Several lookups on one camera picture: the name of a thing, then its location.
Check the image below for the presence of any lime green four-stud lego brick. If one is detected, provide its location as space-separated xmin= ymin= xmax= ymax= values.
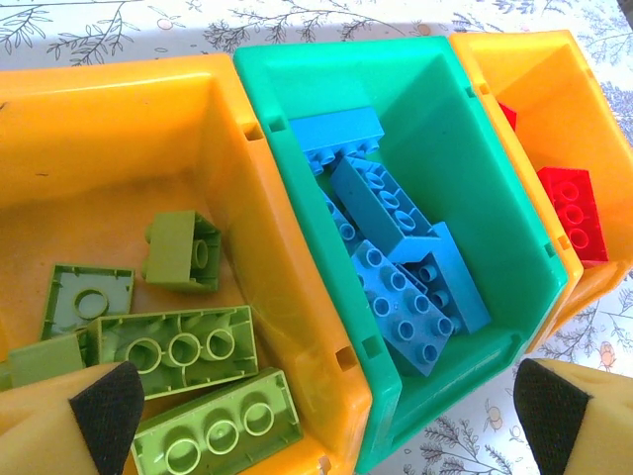
xmin=40 ymin=263 xmax=136 ymax=342
xmin=141 ymin=210 xmax=223 ymax=294

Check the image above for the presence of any yellow plastic bin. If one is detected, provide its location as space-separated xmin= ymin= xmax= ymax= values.
xmin=449 ymin=30 xmax=633 ymax=355
xmin=0 ymin=52 xmax=373 ymax=475

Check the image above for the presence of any green plastic bin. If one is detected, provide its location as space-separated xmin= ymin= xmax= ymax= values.
xmin=231 ymin=35 xmax=570 ymax=474

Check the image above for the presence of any blue eight-stud lego brick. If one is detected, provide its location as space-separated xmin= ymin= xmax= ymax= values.
xmin=349 ymin=239 xmax=456 ymax=378
xmin=288 ymin=105 xmax=386 ymax=175
xmin=328 ymin=156 xmax=442 ymax=262

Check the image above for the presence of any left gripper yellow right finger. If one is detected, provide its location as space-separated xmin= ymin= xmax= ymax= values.
xmin=513 ymin=357 xmax=633 ymax=475

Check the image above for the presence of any floral patterned table cover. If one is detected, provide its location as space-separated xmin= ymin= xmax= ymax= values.
xmin=0 ymin=0 xmax=633 ymax=475

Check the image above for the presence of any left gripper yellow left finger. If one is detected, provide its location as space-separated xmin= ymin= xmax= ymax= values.
xmin=0 ymin=360 xmax=146 ymax=475

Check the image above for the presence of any red lego brick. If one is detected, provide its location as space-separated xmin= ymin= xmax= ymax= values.
xmin=497 ymin=100 xmax=519 ymax=134
xmin=535 ymin=166 xmax=610 ymax=264

